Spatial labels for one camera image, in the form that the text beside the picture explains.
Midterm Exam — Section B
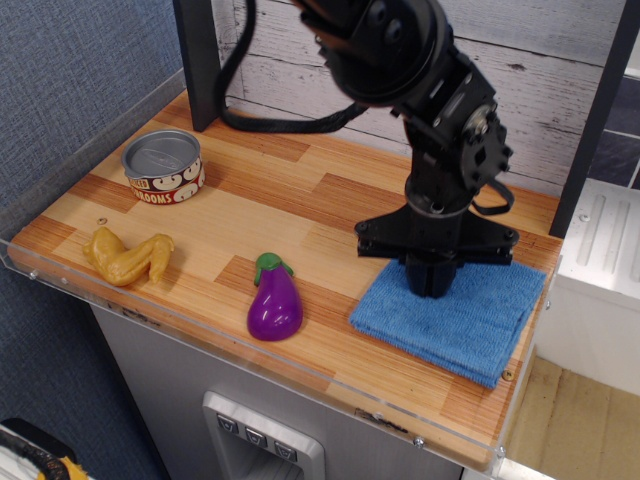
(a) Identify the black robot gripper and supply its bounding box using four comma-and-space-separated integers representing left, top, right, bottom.
355, 205, 519, 298

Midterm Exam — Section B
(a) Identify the blue cloth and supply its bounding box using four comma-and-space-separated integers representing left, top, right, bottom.
349, 260, 546, 389

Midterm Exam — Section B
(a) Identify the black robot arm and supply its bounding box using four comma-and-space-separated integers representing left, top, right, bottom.
299, 1, 519, 298

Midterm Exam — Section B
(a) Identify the purple toy eggplant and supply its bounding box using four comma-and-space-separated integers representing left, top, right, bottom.
247, 252, 303, 341

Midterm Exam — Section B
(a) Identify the white appliance at right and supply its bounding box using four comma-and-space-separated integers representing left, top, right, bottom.
535, 180, 639, 394

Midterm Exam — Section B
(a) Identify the grey cabinet with dispenser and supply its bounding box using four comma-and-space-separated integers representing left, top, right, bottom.
93, 307, 463, 479

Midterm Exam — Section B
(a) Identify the mushroom tin can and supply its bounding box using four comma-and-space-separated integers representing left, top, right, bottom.
121, 130, 205, 205

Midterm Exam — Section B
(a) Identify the yellow toy chicken wing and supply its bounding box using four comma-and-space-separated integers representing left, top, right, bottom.
82, 227, 175, 286

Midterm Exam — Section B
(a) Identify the yellow black object bottom left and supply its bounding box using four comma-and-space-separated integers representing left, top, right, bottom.
1, 418, 91, 480

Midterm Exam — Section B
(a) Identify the black braided cable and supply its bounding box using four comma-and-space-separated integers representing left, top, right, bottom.
213, 0, 371, 135

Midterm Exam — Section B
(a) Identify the right black frame post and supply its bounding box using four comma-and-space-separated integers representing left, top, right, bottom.
549, 0, 639, 239

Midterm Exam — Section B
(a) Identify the black frame post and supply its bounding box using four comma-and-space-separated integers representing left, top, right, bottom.
172, 0, 221, 132
549, 0, 639, 239

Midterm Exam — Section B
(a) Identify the left black frame post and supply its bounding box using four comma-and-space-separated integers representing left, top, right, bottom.
172, 0, 221, 132

